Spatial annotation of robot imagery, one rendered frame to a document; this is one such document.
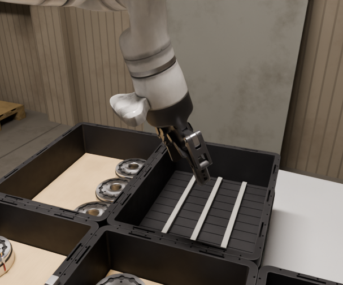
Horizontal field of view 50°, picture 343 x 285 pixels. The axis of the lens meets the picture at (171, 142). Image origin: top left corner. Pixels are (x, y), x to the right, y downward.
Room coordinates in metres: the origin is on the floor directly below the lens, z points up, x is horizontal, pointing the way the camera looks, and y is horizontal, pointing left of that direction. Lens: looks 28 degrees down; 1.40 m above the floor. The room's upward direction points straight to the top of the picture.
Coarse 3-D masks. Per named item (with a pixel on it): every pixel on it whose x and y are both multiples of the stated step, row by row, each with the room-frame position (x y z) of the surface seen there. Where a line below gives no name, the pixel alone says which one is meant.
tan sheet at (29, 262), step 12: (24, 252) 0.59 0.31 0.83; (36, 252) 0.59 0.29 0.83; (48, 252) 0.59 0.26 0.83; (12, 264) 0.56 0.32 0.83; (24, 264) 0.56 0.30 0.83; (36, 264) 0.56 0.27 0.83; (48, 264) 0.56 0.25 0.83; (12, 276) 0.53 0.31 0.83; (24, 276) 0.53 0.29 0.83; (36, 276) 0.53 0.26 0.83; (48, 276) 0.53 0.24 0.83
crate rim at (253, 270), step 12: (108, 228) 0.55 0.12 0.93; (120, 228) 0.55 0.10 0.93; (96, 240) 0.52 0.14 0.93; (144, 240) 0.52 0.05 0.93; (156, 240) 0.52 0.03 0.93; (168, 240) 0.52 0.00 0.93; (84, 252) 0.49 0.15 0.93; (192, 252) 0.49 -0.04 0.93; (204, 252) 0.49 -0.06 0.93; (216, 252) 0.49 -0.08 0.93; (72, 264) 0.46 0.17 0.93; (240, 264) 0.46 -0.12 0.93; (252, 264) 0.46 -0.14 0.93; (72, 276) 0.44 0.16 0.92; (252, 276) 0.43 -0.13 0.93
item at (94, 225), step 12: (0, 204) 0.63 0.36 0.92; (12, 204) 0.62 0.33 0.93; (24, 204) 0.62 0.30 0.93; (48, 216) 0.59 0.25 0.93; (60, 216) 0.59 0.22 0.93; (72, 216) 0.59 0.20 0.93; (96, 228) 0.55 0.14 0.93; (84, 240) 0.52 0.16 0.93; (72, 252) 0.49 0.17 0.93; (60, 264) 0.46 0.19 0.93; (60, 276) 0.43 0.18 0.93
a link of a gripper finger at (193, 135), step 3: (186, 129) 0.50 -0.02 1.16; (183, 132) 0.49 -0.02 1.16; (186, 132) 0.49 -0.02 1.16; (189, 132) 0.49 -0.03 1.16; (192, 132) 0.48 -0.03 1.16; (186, 135) 0.48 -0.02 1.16; (189, 135) 0.48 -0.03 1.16; (192, 135) 0.47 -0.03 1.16; (195, 135) 0.47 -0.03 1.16; (192, 138) 0.47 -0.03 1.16; (195, 138) 0.47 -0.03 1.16; (195, 141) 0.47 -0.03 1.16; (198, 141) 0.47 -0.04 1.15; (195, 144) 0.47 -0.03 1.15; (198, 144) 0.47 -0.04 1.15; (195, 147) 0.47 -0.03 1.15
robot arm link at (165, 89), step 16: (176, 64) 0.51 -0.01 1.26; (144, 80) 0.49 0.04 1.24; (160, 80) 0.49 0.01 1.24; (176, 80) 0.50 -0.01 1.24; (112, 96) 0.53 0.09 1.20; (128, 96) 0.52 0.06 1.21; (144, 96) 0.50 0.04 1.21; (160, 96) 0.49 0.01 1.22; (176, 96) 0.50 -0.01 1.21; (128, 112) 0.47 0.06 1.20; (144, 112) 0.48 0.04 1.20
